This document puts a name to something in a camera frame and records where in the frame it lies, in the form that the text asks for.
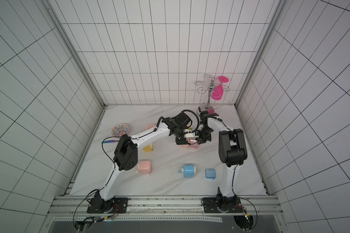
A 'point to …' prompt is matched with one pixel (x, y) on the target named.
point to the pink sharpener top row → (149, 126)
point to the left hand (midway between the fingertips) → (182, 137)
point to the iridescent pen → (110, 141)
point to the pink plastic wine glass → (218, 92)
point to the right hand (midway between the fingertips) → (199, 139)
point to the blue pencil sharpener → (188, 171)
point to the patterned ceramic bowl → (120, 129)
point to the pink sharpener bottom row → (144, 167)
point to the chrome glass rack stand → (208, 81)
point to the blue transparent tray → (210, 173)
